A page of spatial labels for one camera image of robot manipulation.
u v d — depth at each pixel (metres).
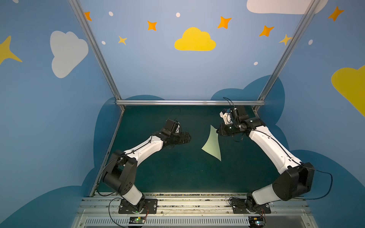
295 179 0.42
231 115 0.67
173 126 0.70
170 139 0.66
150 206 0.75
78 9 0.69
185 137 0.80
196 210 0.75
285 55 0.88
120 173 0.46
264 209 0.74
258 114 1.24
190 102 1.64
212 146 0.98
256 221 0.71
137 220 0.72
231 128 0.69
